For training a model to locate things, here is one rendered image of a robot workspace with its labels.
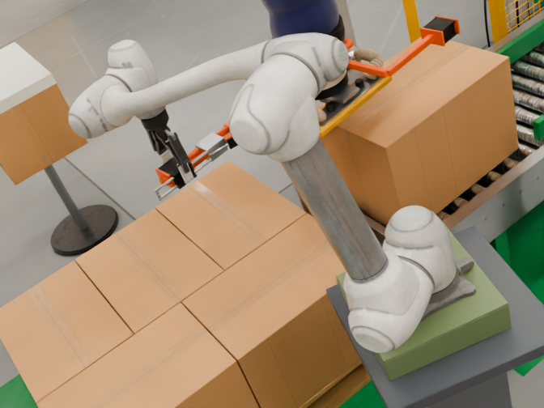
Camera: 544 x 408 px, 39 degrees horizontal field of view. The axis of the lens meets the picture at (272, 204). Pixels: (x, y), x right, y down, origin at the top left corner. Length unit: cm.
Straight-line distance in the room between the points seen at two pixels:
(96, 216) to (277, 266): 183
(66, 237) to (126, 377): 182
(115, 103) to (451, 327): 101
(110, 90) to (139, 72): 13
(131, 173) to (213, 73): 290
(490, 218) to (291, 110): 141
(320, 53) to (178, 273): 151
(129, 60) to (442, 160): 120
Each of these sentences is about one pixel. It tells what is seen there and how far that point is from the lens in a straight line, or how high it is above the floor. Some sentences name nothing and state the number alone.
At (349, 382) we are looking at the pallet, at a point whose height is 2.
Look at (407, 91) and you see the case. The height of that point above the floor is 95.
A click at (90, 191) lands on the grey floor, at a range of 468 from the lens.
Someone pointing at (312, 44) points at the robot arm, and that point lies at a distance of 162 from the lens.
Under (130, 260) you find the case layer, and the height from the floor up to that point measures 54.
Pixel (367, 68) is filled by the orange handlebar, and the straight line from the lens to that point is 237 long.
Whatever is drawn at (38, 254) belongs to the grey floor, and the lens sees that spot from 441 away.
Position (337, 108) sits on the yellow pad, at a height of 110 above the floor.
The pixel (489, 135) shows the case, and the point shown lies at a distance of 285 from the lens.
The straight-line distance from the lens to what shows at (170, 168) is 220.
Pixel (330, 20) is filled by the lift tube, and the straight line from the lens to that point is 234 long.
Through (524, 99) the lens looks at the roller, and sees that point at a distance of 330.
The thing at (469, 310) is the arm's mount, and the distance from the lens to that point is 205.
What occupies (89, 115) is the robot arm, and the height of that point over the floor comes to 156.
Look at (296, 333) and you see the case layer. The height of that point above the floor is 48.
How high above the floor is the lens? 238
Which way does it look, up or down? 37 degrees down
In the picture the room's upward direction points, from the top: 20 degrees counter-clockwise
